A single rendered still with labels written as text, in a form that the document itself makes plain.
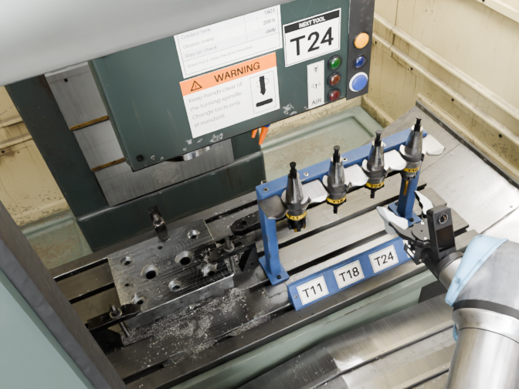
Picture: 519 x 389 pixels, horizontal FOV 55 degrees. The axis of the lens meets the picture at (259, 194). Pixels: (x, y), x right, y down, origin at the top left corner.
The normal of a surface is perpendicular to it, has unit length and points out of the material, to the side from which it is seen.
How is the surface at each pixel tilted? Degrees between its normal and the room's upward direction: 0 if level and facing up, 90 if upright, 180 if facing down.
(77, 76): 91
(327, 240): 0
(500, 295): 15
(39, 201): 90
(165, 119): 90
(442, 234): 63
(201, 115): 90
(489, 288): 27
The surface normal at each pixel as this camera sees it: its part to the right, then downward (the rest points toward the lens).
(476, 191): -0.46, -0.50
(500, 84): -0.91, 0.35
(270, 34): 0.40, 0.63
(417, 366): 0.03, -0.73
